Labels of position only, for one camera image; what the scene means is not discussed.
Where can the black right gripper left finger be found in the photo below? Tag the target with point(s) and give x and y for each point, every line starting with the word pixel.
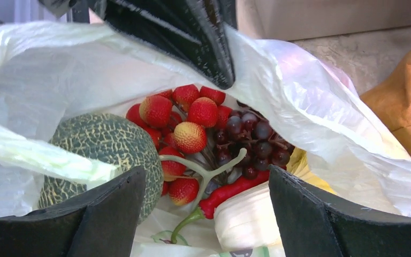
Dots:
pixel 99 222

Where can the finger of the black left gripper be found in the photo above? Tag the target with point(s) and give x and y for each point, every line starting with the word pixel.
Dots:
pixel 192 32

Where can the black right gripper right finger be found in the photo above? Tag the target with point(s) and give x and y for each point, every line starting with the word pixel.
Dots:
pixel 314 222

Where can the toy grape bunch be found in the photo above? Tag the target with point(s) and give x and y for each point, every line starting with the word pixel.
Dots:
pixel 248 129

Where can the toy melon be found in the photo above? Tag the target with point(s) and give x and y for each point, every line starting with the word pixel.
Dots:
pixel 115 140

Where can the toy lychee bunch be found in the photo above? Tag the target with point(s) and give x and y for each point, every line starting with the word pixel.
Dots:
pixel 180 121

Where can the toy napa cabbage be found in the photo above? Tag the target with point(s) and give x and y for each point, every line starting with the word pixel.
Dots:
pixel 245 224

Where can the toy red chili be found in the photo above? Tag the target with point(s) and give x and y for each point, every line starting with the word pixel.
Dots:
pixel 206 207

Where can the green plastic grocery bag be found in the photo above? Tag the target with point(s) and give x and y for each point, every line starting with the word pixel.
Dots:
pixel 52 71

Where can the translucent storage box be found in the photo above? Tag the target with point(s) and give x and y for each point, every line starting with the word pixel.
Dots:
pixel 298 20

